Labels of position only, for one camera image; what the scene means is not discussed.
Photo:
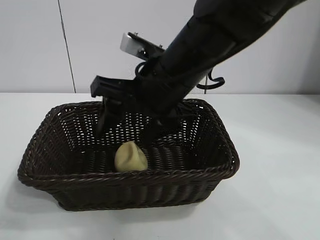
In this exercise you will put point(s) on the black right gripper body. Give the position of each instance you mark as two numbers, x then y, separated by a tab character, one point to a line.
150	92

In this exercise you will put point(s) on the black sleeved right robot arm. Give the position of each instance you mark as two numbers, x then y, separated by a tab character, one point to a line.
225	30

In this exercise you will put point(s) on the pale yellow egg yolk pastry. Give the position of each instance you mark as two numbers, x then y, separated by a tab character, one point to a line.
130	157

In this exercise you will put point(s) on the dark brown wicker basket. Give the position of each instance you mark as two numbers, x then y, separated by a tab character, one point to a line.
130	190

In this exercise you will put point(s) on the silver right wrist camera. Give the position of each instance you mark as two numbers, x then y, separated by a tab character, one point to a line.
131	45

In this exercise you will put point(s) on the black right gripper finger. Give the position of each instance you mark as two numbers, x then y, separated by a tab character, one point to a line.
152	132
104	117

